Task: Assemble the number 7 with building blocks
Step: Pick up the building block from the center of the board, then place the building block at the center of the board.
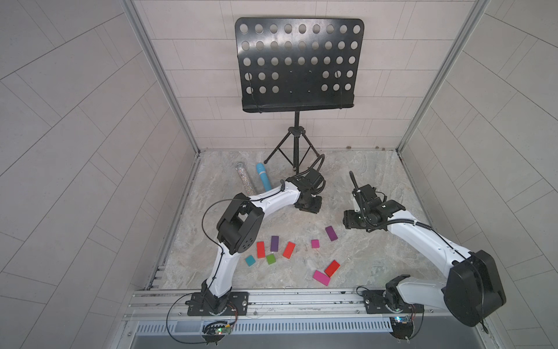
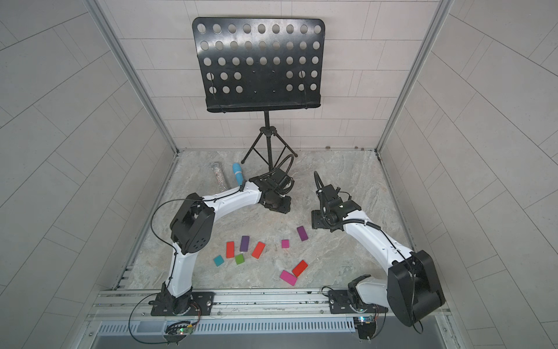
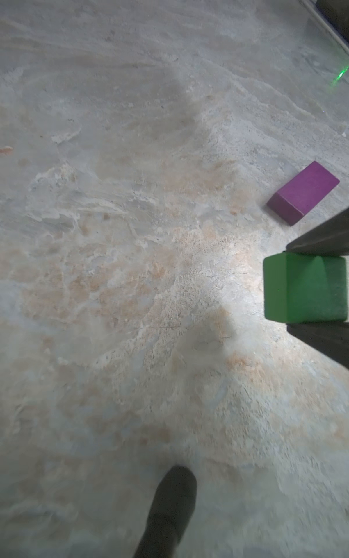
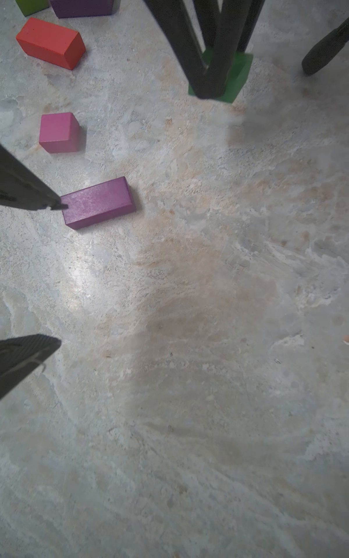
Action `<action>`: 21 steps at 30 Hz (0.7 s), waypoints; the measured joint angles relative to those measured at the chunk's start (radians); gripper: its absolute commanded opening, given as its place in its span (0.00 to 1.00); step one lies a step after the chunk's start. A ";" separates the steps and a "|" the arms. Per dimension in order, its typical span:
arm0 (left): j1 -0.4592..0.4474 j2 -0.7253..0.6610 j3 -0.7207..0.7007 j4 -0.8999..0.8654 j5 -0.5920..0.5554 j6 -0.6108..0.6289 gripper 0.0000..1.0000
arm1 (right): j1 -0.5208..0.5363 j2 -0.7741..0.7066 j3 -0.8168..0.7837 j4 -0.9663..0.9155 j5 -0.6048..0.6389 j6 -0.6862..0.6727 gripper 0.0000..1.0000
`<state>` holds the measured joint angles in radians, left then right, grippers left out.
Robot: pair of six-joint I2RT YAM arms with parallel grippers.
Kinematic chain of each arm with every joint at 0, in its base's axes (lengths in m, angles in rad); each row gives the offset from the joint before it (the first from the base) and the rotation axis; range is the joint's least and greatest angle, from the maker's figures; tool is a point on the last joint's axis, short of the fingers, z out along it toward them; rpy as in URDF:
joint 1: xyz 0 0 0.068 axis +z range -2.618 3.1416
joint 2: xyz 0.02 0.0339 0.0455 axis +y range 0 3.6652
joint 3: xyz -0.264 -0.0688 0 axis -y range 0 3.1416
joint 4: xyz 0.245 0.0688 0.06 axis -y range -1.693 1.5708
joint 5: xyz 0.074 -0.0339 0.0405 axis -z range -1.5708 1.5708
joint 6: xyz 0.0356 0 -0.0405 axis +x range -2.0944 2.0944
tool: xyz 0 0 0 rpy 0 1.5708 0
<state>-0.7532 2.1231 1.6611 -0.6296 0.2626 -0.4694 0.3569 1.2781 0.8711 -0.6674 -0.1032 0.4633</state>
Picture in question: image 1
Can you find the right circuit board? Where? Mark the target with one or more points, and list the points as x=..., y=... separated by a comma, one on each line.
x=402, y=327

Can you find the black perforated music stand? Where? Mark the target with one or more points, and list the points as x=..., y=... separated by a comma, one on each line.
x=298, y=64

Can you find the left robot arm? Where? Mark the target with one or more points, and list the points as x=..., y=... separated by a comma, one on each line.
x=239, y=225

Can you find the green block lower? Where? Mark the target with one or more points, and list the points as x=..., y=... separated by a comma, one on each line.
x=271, y=259

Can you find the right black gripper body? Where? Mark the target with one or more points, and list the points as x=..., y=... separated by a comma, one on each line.
x=353, y=219

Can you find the small magenta square block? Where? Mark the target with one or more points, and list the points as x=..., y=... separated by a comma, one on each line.
x=315, y=244

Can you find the circuit board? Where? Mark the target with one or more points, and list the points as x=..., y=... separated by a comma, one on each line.
x=216, y=331
x=402, y=327

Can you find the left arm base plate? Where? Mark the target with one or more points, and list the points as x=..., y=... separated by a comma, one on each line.
x=237, y=303

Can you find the teal square block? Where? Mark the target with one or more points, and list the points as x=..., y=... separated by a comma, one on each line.
x=250, y=260

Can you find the aluminium front rail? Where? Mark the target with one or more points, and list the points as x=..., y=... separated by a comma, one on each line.
x=267, y=303

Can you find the blue microphone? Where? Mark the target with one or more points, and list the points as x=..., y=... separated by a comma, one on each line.
x=262, y=172

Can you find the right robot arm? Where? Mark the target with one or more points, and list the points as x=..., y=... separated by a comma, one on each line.
x=472, y=290

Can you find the left circuit board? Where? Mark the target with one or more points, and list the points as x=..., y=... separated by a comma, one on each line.
x=216, y=331

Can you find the purple rectangular block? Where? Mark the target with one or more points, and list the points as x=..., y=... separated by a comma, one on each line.
x=331, y=233

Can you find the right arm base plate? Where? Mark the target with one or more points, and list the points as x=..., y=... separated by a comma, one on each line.
x=376, y=303

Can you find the red block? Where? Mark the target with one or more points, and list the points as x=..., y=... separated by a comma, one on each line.
x=261, y=253
x=332, y=268
x=289, y=250

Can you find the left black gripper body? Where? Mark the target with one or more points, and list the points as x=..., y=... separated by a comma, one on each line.
x=309, y=205

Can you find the dark purple upright block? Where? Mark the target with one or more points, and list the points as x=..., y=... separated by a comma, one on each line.
x=274, y=245

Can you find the glittery silver microphone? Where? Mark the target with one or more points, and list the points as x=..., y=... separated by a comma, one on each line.
x=245, y=179

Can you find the magenta rectangular block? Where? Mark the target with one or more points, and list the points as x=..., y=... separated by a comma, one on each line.
x=322, y=278

